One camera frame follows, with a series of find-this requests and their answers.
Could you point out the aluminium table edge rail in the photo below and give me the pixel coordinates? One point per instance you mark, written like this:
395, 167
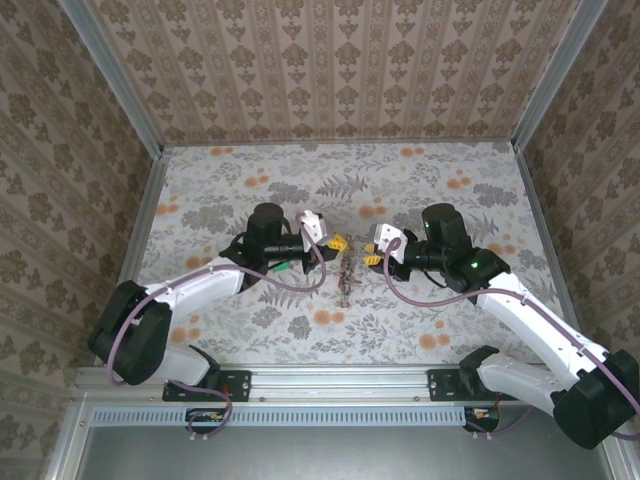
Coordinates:
534, 200
150, 195

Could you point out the wide aluminium mounting rail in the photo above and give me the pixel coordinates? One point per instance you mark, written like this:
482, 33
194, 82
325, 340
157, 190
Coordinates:
340, 382

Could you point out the floral fabric pouch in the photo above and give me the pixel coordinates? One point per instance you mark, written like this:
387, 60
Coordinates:
346, 280

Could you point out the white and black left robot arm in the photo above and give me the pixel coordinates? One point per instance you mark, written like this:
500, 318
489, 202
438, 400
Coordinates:
200, 285

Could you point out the green key tag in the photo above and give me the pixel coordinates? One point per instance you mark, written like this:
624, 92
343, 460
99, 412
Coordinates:
283, 267

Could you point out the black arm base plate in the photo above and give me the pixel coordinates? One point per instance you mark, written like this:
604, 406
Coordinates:
240, 385
442, 386

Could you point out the grey metal sheet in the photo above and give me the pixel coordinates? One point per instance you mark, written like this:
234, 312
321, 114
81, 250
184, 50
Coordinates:
325, 455

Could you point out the aluminium frame post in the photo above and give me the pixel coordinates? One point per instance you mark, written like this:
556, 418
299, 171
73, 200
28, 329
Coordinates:
113, 75
556, 75

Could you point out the aluminium frame rail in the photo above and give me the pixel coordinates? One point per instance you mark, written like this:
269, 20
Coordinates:
617, 462
70, 440

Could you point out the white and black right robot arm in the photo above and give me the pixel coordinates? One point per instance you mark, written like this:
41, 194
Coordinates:
530, 320

